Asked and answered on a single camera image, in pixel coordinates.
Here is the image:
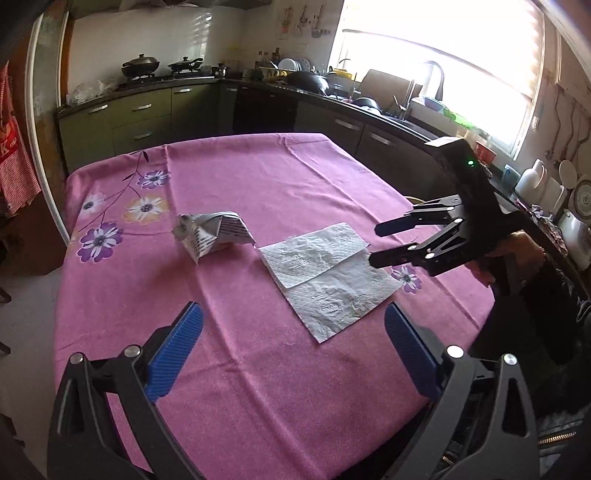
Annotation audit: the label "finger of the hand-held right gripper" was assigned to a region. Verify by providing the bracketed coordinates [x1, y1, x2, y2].
[368, 219, 472, 278]
[375, 195, 465, 237]

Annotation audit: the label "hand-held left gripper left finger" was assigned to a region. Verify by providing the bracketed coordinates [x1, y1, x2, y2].
[46, 301, 205, 480]

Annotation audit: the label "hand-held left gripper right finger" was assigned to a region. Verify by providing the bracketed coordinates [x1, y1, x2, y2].
[384, 302, 541, 480]

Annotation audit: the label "white paper towel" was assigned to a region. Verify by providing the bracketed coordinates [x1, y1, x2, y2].
[277, 251, 404, 344]
[257, 222, 370, 290]

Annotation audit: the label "grey carton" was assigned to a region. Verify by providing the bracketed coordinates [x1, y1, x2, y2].
[172, 210, 257, 266]

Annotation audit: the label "person's right forearm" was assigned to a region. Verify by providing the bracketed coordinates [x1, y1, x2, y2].
[473, 258, 591, 366]

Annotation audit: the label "person's right hand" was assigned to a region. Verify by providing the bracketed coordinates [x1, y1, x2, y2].
[466, 232, 546, 288]

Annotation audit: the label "white plastic jug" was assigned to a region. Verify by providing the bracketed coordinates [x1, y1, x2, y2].
[514, 159, 548, 200]

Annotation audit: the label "white rice cooker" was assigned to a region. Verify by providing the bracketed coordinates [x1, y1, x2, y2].
[556, 210, 591, 274]

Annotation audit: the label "steel sink faucet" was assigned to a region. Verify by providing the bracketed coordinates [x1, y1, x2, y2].
[392, 78, 417, 121]

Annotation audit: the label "green sink side cabinets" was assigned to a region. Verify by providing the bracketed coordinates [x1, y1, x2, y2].
[219, 82, 446, 195]

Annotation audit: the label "beige cutting board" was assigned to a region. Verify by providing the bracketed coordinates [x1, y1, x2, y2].
[361, 68, 417, 100]

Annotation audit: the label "pink floral tablecloth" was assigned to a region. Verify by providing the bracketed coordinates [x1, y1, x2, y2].
[53, 132, 497, 480]

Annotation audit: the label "kitchen window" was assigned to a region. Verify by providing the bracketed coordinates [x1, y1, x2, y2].
[329, 0, 546, 158]

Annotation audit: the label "large black wok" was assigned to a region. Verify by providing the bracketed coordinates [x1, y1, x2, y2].
[285, 70, 331, 96]

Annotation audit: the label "person's dark jacket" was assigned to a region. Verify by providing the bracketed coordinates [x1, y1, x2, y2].
[434, 360, 591, 480]

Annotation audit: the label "dish rack with plates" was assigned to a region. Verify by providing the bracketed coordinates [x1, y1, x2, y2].
[259, 57, 317, 83]

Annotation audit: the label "row of seasoning bottles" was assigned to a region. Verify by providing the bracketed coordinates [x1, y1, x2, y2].
[255, 47, 283, 70]

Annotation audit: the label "hanging kitchen utensils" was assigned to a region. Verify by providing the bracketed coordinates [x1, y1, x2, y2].
[277, 4, 334, 40]

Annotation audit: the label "green stove side cabinets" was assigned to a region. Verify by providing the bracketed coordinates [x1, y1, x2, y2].
[56, 79, 236, 174]

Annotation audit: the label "red checkered apron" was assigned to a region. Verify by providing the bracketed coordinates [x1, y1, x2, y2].
[0, 60, 43, 219]

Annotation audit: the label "gas stove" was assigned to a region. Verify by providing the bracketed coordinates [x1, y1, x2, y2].
[117, 71, 219, 88]

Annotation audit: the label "clear plastic bag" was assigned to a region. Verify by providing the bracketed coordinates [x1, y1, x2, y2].
[68, 79, 115, 105]

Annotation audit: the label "black lidded frying pan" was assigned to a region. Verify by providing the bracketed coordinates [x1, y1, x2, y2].
[167, 56, 204, 75]

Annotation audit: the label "black lidded wok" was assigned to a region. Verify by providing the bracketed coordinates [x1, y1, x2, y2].
[121, 54, 160, 79]

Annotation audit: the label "white door frame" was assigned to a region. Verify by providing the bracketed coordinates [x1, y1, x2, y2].
[24, 11, 71, 243]

